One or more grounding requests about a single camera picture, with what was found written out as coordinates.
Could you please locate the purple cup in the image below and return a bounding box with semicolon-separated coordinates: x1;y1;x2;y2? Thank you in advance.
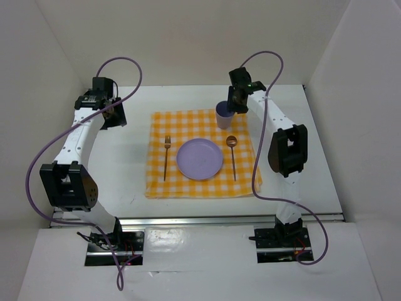
216;101;234;130

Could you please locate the copper spoon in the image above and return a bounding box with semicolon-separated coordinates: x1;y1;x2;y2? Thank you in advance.
226;135;237;180

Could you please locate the copper fork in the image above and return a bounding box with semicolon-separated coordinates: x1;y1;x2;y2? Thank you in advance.
164;135;171;181

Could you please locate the purple plate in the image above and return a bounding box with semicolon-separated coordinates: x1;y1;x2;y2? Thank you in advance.
176;138;223;181

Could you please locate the yellow checkered cloth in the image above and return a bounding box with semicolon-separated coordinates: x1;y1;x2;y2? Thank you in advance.
145;109;263;199

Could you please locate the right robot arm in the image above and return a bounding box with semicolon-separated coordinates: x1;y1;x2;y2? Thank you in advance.
227;67;308;203

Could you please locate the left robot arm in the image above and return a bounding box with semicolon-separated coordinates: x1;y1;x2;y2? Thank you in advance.
39;77;127;250

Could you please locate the aluminium table frame rail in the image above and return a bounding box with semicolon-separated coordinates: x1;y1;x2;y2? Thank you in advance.
49;88;345;228

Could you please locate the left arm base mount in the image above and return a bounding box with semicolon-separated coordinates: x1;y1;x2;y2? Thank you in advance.
76;223;145;267

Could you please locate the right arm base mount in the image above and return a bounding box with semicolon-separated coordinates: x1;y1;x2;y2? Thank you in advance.
248;218;314;263

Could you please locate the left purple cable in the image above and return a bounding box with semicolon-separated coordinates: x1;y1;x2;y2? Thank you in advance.
26;56;143;292

